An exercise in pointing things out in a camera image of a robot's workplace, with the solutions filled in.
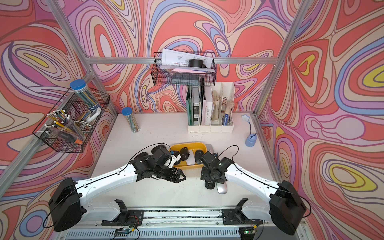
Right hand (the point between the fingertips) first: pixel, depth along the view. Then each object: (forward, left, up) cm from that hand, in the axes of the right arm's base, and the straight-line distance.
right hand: (210, 180), depth 81 cm
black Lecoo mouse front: (+8, +17, +17) cm, 25 cm away
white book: (+39, -1, +18) cm, 43 cm away
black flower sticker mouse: (+18, +6, -1) cm, 18 cm away
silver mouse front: (-2, -7, -6) cm, 9 cm away
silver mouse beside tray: (+23, -2, -4) cm, 23 cm away
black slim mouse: (+18, +15, -1) cm, 23 cm away
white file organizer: (+41, -5, +16) cm, 44 cm away
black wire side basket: (+24, +63, +28) cm, 73 cm away
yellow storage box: (+24, +8, -2) cm, 25 cm away
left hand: (-1, +15, +7) cm, 16 cm away
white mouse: (+14, +10, -2) cm, 17 cm away
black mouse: (-1, +1, -3) cm, 3 cm away
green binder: (+38, +10, +25) cm, 47 cm away
